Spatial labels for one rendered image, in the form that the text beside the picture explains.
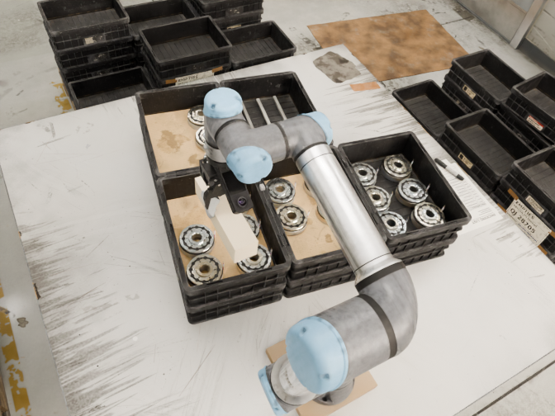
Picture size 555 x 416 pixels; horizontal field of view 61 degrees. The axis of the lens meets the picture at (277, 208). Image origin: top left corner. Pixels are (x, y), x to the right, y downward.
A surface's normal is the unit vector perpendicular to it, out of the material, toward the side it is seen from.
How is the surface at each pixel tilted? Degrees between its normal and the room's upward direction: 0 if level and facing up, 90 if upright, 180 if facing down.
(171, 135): 0
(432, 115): 0
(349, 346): 21
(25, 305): 0
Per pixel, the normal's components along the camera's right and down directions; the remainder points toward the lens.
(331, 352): 0.21, -0.26
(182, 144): 0.11, -0.59
